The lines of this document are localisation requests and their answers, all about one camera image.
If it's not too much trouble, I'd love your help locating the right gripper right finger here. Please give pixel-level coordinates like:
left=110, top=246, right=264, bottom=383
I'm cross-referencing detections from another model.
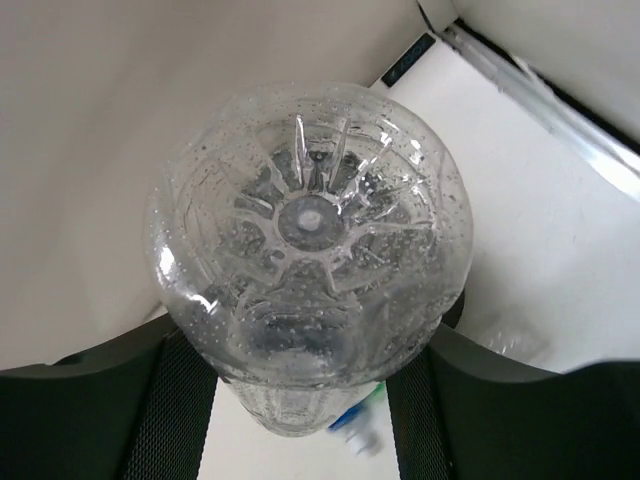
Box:
left=387, top=298, right=639, bottom=479

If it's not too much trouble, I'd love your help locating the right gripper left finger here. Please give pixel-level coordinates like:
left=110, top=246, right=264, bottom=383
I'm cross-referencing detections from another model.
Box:
left=1, top=331, right=217, bottom=479

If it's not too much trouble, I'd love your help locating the blue label water bottle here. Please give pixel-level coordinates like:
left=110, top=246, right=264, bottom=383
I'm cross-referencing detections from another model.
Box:
left=327, top=400, right=384, bottom=457

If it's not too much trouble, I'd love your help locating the clear unlabelled plastic bottle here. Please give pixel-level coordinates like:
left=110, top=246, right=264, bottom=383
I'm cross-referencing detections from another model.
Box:
left=145, top=82, right=473, bottom=437

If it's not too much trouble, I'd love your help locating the green soda bottle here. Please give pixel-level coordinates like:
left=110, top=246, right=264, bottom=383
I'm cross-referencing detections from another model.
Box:
left=365, top=382, right=386, bottom=404

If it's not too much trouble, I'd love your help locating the aluminium front rail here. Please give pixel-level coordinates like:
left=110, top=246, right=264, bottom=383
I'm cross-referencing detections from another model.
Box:
left=441, top=25, right=639, bottom=200

